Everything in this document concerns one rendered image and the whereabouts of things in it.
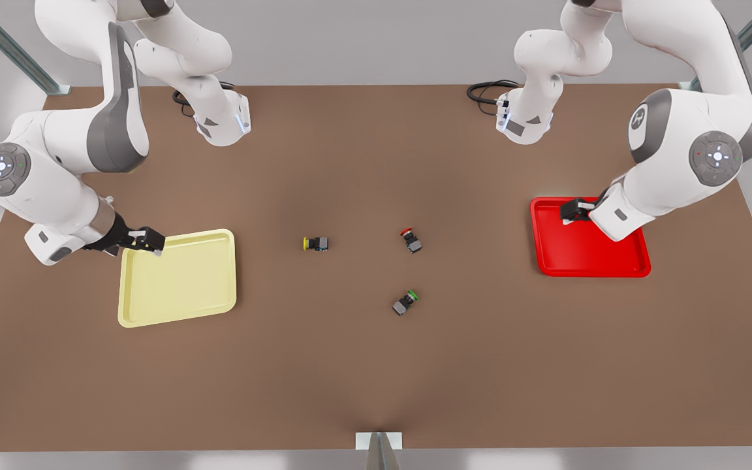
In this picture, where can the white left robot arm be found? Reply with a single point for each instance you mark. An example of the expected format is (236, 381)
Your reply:
(683, 130)

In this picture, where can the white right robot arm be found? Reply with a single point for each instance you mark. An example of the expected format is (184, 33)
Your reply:
(56, 150)

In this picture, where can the red tray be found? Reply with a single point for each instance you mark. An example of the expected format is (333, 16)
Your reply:
(588, 243)

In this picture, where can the pale yellow tray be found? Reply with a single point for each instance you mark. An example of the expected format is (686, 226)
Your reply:
(179, 277)

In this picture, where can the red push-button switch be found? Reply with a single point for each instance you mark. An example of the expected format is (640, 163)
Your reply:
(411, 240)

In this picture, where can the yellow push-button switch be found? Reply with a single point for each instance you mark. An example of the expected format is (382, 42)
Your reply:
(316, 243)

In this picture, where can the green push-button switch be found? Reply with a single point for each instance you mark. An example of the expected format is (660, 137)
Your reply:
(405, 303)

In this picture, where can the silver frame post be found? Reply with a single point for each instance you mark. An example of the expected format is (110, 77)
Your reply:
(745, 32)
(14, 49)
(379, 452)

